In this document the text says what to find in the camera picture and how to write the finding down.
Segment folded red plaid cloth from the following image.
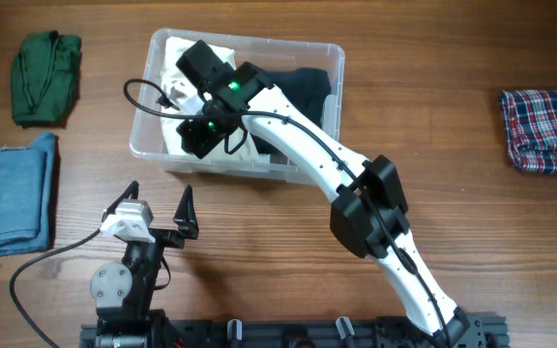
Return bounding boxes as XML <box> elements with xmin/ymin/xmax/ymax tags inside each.
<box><xmin>498</xmin><ymin>90</ymin><xmax>557</xmax><ymax>175</ymax></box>

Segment cream white cloth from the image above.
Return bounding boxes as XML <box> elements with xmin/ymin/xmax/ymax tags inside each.
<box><xmin>161</xmin><ymin>37</ymin><xmax>260</xmax><ymax>162</ymax></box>

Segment folded green cloth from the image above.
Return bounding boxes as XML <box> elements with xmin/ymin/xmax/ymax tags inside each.
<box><xmin>11</xmin><ymin>30</ymin><xmax>82</xmax><ymax>128</ymax></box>

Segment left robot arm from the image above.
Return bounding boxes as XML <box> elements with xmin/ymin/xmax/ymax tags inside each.
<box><xmin>79</xmin><ymin>181</ymin><xmax>199</xmax><ymax>348</ymax></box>

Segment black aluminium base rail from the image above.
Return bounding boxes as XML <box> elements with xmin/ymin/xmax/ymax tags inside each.
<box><xmin>78</xmin><ymin>314</ymin><xmax>510</xmax><ymax>348</ymax></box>

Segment clear plastic storage container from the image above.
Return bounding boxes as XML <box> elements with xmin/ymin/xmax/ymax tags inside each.
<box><xmin>129</xmin><ymin>28</ymin><xmax>345</xmax><ymax>185</ymax></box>

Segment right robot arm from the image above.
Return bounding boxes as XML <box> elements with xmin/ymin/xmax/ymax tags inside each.
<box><xmin>176</xmin><ymin>41</ymin><xmax>469</xmax><ymax>347</ymax></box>

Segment folded blue denim jeans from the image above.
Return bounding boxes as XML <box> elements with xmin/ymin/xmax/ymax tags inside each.
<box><xmin>0</xmin><ymin>131</ymin><xmax>57</xmax><ymax>256</ymax></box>

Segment black cloth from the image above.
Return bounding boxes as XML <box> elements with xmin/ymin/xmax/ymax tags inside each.
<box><xmin>239</xmin><ymin>61</ymin><xmax>333</xmax><ymax>156</ymax></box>

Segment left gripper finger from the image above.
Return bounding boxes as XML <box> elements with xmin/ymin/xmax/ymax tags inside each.
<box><xmin>173</xmin><ymin>186</ymin><xmax>199</xmax><ymax>240</ymax></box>
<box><xmin>102</xmin><ymin>181</ymin><xmax>139</xmax><ymax>220</ymax></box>

